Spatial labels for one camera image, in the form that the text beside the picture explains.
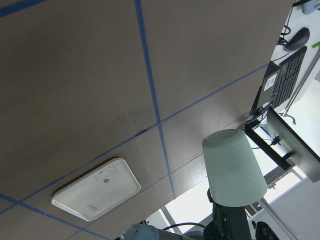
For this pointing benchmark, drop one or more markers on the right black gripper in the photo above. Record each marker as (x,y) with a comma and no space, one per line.
(228,223)

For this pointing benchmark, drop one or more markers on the pale green cup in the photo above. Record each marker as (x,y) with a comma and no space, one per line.
(234,176)

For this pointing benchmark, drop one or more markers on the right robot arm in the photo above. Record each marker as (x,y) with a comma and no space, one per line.
(148,232)

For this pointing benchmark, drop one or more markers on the cream rabbit tray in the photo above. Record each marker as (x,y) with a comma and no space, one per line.
(99,191)

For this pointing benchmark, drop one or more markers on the black monitor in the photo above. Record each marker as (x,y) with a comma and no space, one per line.
(287,148)

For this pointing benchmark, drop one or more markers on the black power adapter box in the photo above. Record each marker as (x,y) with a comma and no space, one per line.
(266,89)

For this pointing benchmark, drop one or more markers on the black keyboard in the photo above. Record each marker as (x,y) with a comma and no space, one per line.
(288,75)

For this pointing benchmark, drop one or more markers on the black computer mouse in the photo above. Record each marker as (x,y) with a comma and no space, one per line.
(298,40)

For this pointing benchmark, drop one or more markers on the green plastic part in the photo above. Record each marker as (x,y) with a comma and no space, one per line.
(316,45)

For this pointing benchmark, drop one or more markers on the aluminium frame post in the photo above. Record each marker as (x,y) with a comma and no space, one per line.
(281,223)

